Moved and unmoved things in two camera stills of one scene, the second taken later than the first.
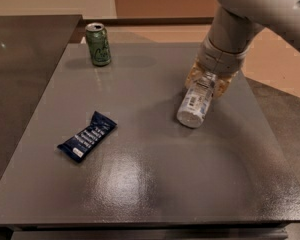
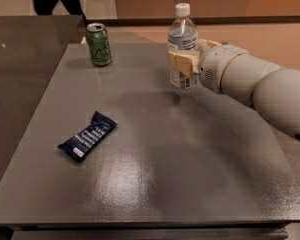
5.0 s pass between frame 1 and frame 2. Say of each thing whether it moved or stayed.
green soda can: stayed
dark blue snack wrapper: stayed
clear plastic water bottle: moved
